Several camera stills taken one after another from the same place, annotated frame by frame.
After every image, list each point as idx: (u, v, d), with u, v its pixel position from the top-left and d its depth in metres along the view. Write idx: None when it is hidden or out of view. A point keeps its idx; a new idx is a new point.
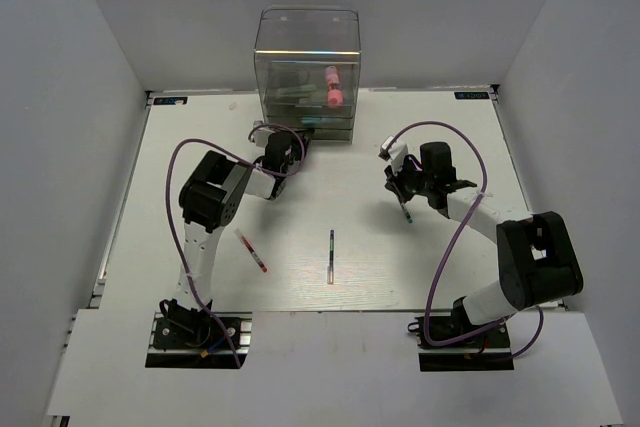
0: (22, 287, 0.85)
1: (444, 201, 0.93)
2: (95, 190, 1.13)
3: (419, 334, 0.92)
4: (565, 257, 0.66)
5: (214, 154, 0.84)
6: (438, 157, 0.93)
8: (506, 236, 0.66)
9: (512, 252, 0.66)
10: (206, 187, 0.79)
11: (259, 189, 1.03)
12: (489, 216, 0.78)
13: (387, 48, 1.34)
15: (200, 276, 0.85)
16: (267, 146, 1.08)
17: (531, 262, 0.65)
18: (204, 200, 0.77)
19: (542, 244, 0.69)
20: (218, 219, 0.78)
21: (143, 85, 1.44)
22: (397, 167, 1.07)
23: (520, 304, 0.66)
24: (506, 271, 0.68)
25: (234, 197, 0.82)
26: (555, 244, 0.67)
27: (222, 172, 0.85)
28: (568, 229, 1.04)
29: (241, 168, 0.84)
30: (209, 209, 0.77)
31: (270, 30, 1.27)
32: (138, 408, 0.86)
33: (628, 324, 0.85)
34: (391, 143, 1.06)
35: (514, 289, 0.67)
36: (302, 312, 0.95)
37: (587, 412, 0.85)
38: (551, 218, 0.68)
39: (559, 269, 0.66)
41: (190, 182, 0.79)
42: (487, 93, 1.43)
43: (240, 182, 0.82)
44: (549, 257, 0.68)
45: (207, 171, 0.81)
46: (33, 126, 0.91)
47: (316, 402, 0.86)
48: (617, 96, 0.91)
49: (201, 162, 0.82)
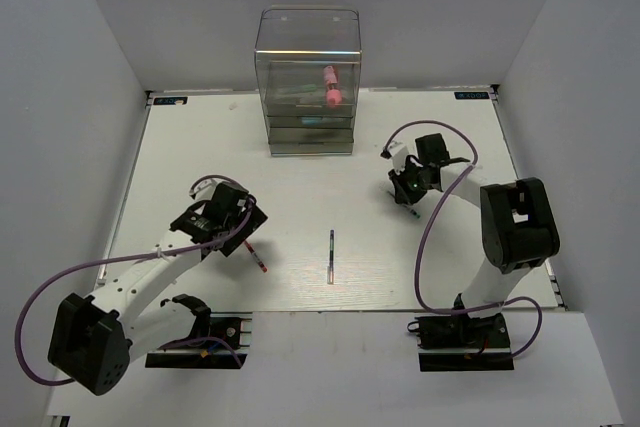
0: (24, 287, 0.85)
1: (438, 173, 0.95)
2: (94, 190, 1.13)
3: (419, 333, 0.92)
4: (543, 218, 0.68)
5: (73, 304, 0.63)
6: (431, 143, 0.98)
8: (489, 197, 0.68)
9: (493, 212, 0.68)
10: (74, 355, 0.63)
11: (177, 271, 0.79)
12: (475, 182, 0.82)
13: (387, 48, 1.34)
15: (160, 342, 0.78)
16: (218, 192, 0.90)
17: (509, 222, 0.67)
18: (72, 374, 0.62)
19: (523, 209, 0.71)
20: (97, 389, 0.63)
21: (143, 85, 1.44)
22: (398, 167, 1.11)
23: (498, 263, 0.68)
24: (487, 231, 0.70)
25: (112, 357, 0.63)
26: (534, 208, 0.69)
27: (97, 315, 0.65)
28: (570, 229, 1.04)
29: (108, 322, 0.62)
30: (84, 380, 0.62)
31: (270, 30, 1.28)
32: (139, 408, 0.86)
33: (629, 325, 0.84)
34: (394, 147, 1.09)
35: (494, 246, 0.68)
36: (302, 313, 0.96)
37: (587, 412, 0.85)
38: (532, 183, 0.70)
39: (537, 229, 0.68)
41: (54, 347, 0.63)
42: (487, 93, 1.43)
43: (109, 346, 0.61)
44: (530, 221, 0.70)
45: (68, 333, 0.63)
46: (33, 125, 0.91)
47: (315, 401, 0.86)
48: (617, 96, 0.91)
49: (57, 319, 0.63)
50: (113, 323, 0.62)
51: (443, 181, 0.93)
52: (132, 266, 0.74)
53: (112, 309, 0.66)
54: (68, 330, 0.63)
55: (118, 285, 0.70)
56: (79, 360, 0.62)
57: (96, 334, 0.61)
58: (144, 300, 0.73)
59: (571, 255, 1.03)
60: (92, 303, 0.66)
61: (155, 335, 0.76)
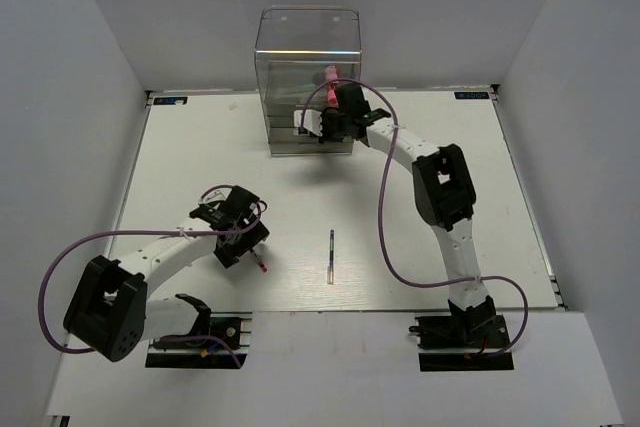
0: (25, 286, 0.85)
1: (364, 130, 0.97)
2: (94, 189, 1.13)
3: (419, 333, 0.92)
4: (464, 179, 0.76)
5: (99, 265, 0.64)
6: (351, 92, 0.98)
8: (420, 172, 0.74)
9: (426, 185, 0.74)
10: (92, 318, 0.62)
11: (192, 256, 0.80)
12: (404, 150, 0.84)
13: (387, 48, 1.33)
15: (161, 332, 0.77)
16: (234, 192, 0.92)
17: (437, 190, 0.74)
18: (89, 337, 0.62)
19: (446, 170, 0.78)
20: (111, 355, 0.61)
21: (143, 85, 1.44)
22: (317, 131, 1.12)
23: (431, 222, 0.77)
24: (420, 198, 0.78)
25: (132, 322, 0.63)
26: (455, 170, 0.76)
27: (120, 279, 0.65)
28: (571, 229, 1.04)
29: (133, 284, 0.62)
30: (98, 344, 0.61)
31: (269, 30, 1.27)
32: (139, 408, 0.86)
33: (628, 326, 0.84)
34: (303, 114, 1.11)
35: (427, 210, 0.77)
36: (302, 313, 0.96)
37: (587, 412, 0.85)
38: (451, 149, 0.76)
39: (458, 191, 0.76)
41: (73, 309, 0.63)
42: (487, 93, 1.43)
43: (131, 309, 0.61)
44: (452, 181, 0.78)
45: (91, 294, 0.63)
46: (33, 125, 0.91)
47: (314, 402, 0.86)
48: (616, 95, 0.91)
49: (81, 279, 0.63)
50: (138, 284, 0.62)
51: (368, 138, 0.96)
52: (156, 239, 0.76)
53: (139, 271, 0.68)
54: (91, 290, 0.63)
55: (143, 254, 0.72)
56: (98, 321, 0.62)
57: (121, 294, 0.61)
58: (164, 274, 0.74)
59: (572, 256, 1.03)
60: (118, 265, 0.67)
61: (157, 321, 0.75)
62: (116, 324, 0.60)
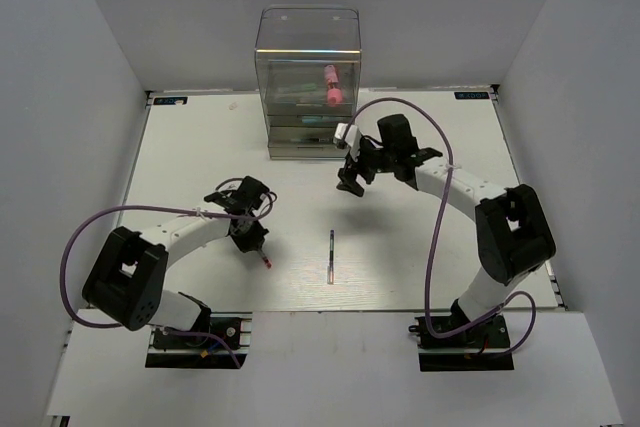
0: (25, 285, 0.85)
1: (412, 171, 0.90)
2: (94, 189, 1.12)
3: (419, 334, 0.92)
4: (539, 227, 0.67)
5: (120, 235, 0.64)
6: (398, 127, 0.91)
8: (487, 219, 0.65)
9: (494, 232, 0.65)
10: (111, 286, 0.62)
11: (207, 235, 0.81)
12: (462, 192, 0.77)
13: (387, 47, 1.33)
15: (167, 321, 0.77)
16: (246, 183, 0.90)
17: (510, 240, 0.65)
18: (108, 306, 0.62)
19: (514, 216, 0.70)
20: (130, 323, 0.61)
21: (143, 85, 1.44)
22: (355, 155, 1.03)
23: (501, 279, 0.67)
24: (486, 249, 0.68)
25: (151, 291, 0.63)
26: (528, 215, 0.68)
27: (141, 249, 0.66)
28: (571, 229, 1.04)
29: (156, 252, 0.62)
30: (118, 312, 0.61)
31: (270, 29, 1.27)
32: (138, 408, 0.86)
33: (628, 325, 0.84)
34: (347, 127, 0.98)
35: (496, 266, 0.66)
36: (303, 313, 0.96)
37: (587, 412, 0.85)
38: (522, 191, 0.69)
39: (534, 239, 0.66)
41: (92, 279, 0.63)
42: (487, 93, 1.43)
43: (152, 276, 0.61)
44: (523, 228, 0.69)
45: (112, 263, 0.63)
46: (33, 126, 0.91)
47: (314, 402, 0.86)
48: (617, 95, 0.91)
49: (103, 248, 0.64)
50: (160, 253, 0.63)
51: (417, 180, 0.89)
52: (176, 216, 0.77)
53: (160, 242, 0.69)
54: (112, 259, 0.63)
55: (163, 228, 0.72)
56: (118, 290, 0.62)
57: (143, 263, 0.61)
58: (179, 249, 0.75)
59: (572, 255, 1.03)
60: (140, 236, 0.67)
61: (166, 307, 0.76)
62: (136, 292, 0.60)
